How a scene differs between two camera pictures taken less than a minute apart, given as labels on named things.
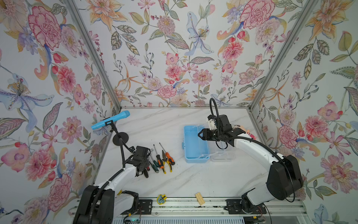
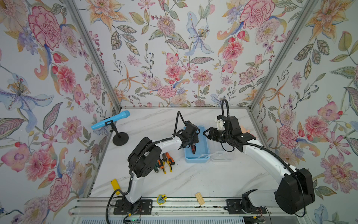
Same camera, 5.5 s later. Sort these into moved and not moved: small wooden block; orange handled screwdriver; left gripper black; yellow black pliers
Moved: left gripper black
Not moved: yellow black pliers; orange handled screwdriver; small wooden block
